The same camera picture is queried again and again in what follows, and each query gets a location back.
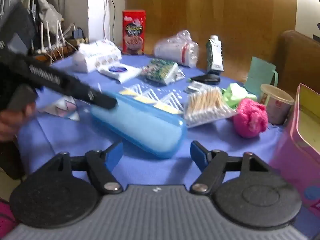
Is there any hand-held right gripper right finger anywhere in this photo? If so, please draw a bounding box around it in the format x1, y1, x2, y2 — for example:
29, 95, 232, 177
190, 141, 273, 196

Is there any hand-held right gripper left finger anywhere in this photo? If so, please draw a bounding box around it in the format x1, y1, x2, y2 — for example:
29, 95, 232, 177
32, 141, 124, 195

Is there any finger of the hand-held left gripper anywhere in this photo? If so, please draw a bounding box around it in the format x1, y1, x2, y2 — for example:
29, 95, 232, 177
61, 76, 118, 110

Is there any white wet wipes pack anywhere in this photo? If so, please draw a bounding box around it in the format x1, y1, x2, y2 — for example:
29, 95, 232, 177
98, 64, 142, 84

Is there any green snack packet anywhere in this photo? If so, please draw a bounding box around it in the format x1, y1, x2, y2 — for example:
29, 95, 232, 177
141, 58, 185, 85

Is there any light green cloth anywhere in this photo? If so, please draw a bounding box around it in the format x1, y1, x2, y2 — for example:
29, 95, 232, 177
222, 82, 258, 109

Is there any black computer mouse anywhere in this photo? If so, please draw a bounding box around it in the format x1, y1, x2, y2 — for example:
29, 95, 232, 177
191, 74, 221, 85

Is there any pink tin box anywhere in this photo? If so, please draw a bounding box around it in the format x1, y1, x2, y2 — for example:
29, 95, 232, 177
269, 83, 320, 213

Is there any person's left hand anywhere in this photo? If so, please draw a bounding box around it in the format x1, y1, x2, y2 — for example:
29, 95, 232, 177
0, 102, 38, 141

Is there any grey cloth bag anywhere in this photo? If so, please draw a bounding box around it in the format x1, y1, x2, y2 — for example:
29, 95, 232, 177
30, 0, 64, 32

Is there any blue plastic case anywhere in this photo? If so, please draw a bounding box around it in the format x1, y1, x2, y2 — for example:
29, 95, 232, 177
90, 90, 188, 159

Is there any white tissue pack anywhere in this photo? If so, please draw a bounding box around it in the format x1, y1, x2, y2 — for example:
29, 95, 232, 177
72, 40, 123, 73

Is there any power strip with white plugs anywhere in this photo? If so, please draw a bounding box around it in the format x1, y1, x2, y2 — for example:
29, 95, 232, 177
32, 20, 89, 60

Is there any pack of cotton swabs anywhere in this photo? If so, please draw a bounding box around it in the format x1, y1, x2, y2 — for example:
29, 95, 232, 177
184, 87, 238, 128

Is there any blue tablecloth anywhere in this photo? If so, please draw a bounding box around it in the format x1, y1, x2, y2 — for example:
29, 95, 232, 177
17, 54, 285, 188

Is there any pink fluffy ball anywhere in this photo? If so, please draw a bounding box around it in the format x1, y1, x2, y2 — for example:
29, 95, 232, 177
232, 98, 268, 138

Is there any red cereal box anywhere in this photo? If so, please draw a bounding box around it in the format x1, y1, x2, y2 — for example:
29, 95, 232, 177
122, 10, 146, 55

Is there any pack of plastic cups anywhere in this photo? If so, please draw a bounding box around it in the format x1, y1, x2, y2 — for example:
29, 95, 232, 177
154, 29, 200, 68

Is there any instant food cup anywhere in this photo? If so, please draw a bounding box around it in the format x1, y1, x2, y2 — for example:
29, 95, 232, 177
260, 84, 295, 125

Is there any mint green plastic cup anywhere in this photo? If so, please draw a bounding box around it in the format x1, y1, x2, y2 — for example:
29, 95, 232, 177
244, 56, 279, 92

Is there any green and white carton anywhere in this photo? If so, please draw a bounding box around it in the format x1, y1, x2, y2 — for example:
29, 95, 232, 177
205, 35, 224, 72

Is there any pink cloth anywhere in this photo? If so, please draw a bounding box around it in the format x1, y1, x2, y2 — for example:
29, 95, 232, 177
0, 197, 18, 236

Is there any brown chair back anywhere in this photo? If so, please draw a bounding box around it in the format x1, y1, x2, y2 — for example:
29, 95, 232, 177
275, 30, 320, 100

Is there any brown wooden board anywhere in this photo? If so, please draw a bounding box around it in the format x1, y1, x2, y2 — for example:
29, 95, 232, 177
124, 0, 298, 85

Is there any black wall cable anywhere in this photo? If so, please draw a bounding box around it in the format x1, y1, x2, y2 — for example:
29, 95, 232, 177
103, 0, 112, 43

